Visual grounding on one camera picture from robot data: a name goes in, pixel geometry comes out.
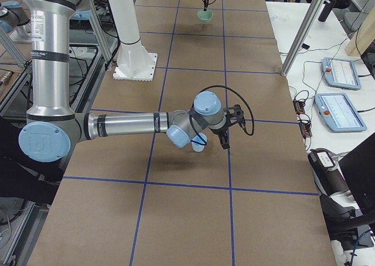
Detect green ceramic bowl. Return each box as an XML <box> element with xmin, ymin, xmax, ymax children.
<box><xmin>197</xmin><ymin>9</ymin><xmax>213</xmax><ymax>23</ymax></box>

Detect near blue teach pendant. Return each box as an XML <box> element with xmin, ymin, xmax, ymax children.
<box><xmin>314</xmin><ymin>93</ymin><xmax>367</xmax><ymax>133</ymax></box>

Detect aluminium frame post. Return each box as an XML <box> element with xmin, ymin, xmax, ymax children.
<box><xmin>280</xmin><ymin>0</ymin><xmax>324</xmax><ymax>77</ymax></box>

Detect blue teach pendant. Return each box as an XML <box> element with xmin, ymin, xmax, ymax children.
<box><xmin>314</xmin><ymin>93</ymin><xmax>367</xmax><ymax>133</ymax></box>
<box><xmin>322</xmin><ymin>57</ymin><xmax>362</xmax><ymax>90</ymax></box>

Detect far blue teach pendant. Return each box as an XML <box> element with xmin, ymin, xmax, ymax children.
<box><xmin>322</xmin><ymin>57</ymin><xmax>362</xmax><ymax>90</ymax></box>

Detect black monitor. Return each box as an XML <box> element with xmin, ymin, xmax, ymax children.
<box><xmin>339</xmin><ymin>134</ymin><xmax>374</xmax><ymax>214</ymax></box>

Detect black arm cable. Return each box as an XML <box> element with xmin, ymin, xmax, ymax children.
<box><xmin>200</xmin><ymin>85</ymin><xmax>255</xmax><ymax>137</ymax></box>

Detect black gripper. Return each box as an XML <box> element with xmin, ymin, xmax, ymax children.
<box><xmin>215</xmin><ymin>104</ymin><xmax>244</xmax><ymax>149</ymax></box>

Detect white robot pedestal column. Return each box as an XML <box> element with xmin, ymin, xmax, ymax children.
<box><xmin>109</xmin><ymin>0</ymin><xmax>146</xmax><ymax>59</ymax></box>

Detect light blue plastic cup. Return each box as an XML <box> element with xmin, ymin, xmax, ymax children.
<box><xmin>190</xmin><ymin>132</ymin><xmax>207</xmax><ymax>152</ymax></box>

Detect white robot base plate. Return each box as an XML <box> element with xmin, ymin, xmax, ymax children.
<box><xmin>113</xmin><ymin>51</ymin><xmax>158</xmax><ymax>81</ymax></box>

